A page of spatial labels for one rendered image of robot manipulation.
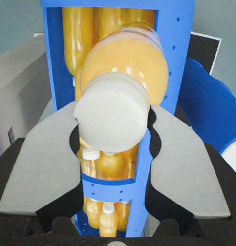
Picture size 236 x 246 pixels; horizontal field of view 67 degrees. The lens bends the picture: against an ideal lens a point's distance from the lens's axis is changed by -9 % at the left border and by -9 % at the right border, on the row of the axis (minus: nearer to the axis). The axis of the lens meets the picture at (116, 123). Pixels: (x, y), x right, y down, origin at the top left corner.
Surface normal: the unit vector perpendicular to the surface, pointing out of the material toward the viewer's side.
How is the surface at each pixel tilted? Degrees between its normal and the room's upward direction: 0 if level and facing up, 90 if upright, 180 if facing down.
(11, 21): 0
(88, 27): 51
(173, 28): 34
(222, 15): 0
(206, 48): 0
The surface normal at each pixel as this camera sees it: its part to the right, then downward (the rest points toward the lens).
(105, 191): -0.09, 0.56
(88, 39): 0.69, 0.43
